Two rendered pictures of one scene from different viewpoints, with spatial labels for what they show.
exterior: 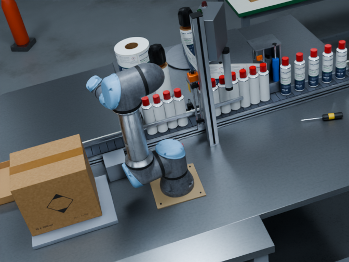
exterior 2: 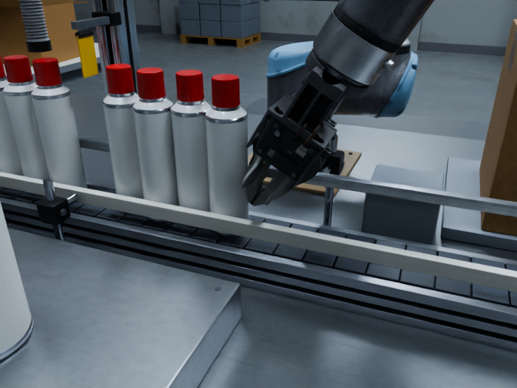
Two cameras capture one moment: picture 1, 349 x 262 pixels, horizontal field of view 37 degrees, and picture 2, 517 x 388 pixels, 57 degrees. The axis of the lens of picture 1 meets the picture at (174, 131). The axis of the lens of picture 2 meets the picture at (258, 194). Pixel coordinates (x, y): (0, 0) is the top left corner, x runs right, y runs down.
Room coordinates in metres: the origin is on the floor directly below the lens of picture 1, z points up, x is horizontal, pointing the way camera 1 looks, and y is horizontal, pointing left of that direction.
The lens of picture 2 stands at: (2.46, 0.42, 1.21)
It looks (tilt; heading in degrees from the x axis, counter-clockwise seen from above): 26 degrees down; 210
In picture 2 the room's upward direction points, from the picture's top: straight up
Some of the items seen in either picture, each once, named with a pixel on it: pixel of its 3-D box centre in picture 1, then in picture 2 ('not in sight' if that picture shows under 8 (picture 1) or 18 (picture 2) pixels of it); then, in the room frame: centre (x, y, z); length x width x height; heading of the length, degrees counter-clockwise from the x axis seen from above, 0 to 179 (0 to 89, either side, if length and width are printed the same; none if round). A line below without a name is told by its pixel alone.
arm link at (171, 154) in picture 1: (170, 157); (301, 79); (1.64, 0.04, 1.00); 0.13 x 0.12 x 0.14; 110
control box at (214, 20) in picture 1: (209, 30); not in sight; (1.96, -0.23, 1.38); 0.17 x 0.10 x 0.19; 154
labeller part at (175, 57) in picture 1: (191, 54); not in sight; (2.65, -0.18, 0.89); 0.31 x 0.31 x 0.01
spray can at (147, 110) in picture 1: (148, 115); (228, 158); (1.99, 0.11, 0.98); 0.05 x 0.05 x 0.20
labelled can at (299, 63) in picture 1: (299, 71); not in sight; (2.11, -0.66, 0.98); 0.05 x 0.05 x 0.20
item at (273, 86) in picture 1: (265, 65); not in sight; (2.18, -0.51, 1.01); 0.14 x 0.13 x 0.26; 99
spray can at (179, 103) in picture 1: (179, 107); (128, 141); (2.01, -0.05, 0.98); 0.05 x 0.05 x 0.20
